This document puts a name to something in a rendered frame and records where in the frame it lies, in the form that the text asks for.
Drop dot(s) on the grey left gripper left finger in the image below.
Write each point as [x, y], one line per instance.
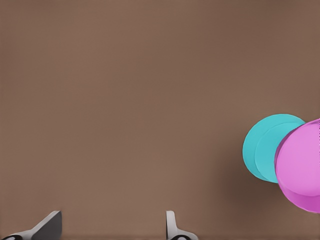
[47, 226]

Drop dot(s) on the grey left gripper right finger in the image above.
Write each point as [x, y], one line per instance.
[171, 225]

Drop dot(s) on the blue plate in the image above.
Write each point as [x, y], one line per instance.
[262, 150]

